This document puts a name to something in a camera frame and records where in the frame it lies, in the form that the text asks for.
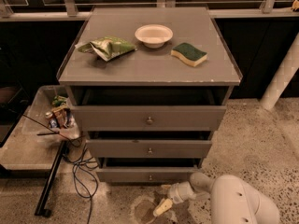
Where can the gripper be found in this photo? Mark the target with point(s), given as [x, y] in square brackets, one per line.
[176, 193]

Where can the grey bottom drawer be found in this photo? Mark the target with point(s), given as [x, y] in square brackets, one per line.
[147, 170]

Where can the grey drawer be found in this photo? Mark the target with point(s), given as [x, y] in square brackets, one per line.
[148, 118]
[147, 170]
[148, 148]

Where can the grey middle drawer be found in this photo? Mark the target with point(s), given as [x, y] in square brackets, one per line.
[148, 148]

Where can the grey top drawer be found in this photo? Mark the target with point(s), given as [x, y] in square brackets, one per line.
[148, 118]

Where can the grey wooden drawer cabinet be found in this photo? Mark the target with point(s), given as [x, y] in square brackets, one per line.
[151, 76]

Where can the black metal bar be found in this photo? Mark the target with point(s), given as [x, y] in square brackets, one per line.
[41, 211]

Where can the snack packages in bin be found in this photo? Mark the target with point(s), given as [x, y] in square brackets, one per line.
[60, 115]

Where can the clear plastic bin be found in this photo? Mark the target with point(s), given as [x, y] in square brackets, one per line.
[36, 123]

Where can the green yellow sponge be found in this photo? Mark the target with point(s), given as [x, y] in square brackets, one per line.
[189, 54]

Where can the green chip bag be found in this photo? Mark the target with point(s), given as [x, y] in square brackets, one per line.
[107, 47]

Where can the white bowl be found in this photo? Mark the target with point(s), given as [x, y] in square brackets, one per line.
[153, 36]

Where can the metal railing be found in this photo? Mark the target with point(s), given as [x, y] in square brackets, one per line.
[149, 6]

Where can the white diagonal post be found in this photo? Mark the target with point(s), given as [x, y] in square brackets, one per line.
[282, 77]

